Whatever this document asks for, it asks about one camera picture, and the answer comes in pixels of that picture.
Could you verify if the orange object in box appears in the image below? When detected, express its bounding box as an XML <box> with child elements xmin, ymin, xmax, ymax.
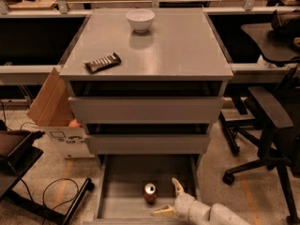
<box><xmin>68</xmin><ymin>119</ymin><xmax>82</xmax><ymax>128</ymax></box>

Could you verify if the grey middle drawer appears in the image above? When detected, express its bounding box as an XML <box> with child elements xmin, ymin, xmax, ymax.
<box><xmin>85</xmin><ymin>134</ymin><xmax>210</xmax><ymax>155</ymax></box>

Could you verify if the black stand with tray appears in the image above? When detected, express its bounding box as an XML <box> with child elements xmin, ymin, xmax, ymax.
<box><xmin>0</xmin><ymin>120</ymin><xmax>95</xmax><ymax>225</ymax></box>

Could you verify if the cardboard box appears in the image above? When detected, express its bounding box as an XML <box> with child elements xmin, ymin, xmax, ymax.
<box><xmin>27</xmin><ymin>68</ymin><xmax>93</xmax><ymax>158</ymax></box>

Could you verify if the white ceramic bowl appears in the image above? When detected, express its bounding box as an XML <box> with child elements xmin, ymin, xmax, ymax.
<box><xmin>126</xmin><ymin>8</ymin><xmax>155</xmax><ymax>33</ymax></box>

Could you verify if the red coke can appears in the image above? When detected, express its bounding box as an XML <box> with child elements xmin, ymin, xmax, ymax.
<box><xmin>142</xmin><ymin>183</ymin><xmax>157</xmax><ymax>204</ymax></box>

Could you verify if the grey drawer cabinet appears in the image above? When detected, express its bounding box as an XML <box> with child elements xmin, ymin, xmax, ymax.
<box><xmin>58</xmin><ymin>7</ymin><xmax>234</xmax><ymax>161</ymax></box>

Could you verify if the dark wrapped snack bar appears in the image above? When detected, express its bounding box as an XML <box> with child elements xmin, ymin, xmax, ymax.
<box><xmin>84</xmin><ymin>52</ymin><xmax>121</xmax><ymax>74</ymax></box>

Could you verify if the black office chair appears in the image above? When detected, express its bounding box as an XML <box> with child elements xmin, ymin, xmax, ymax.
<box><xmin>218</xmin><ymin>9</ymin><xmax>300</xmax><ymax>225</ymax></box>

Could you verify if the black floor cable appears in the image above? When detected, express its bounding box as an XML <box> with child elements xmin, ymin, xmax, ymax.
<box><xmin>41</xmin><ymin>177</ymin><xmax>80</xmax><ymax>225</ymax></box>

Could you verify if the grey open bottom drawer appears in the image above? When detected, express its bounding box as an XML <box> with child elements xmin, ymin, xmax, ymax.
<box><xmin>83</xmin><ymin>155</ymin><xmax>201</xmax><ymax>225</ymax></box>

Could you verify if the grey top drawer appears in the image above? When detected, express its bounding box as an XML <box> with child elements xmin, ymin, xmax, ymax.
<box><xmin>68</xmin><ymin>97</ymin><xmax>223</xmax><ymax>124</ymax></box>

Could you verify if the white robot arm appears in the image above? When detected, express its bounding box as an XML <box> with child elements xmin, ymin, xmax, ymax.
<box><xmin>151</xmin><ymin>178</ymin><xmax>250</xmax><ymax>225</ymax></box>

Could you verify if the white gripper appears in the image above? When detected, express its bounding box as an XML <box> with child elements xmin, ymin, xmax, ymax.
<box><xmin>152</xmin><ymin>177</ymin><xmax>196</xmax><ymax>220</ymax></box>

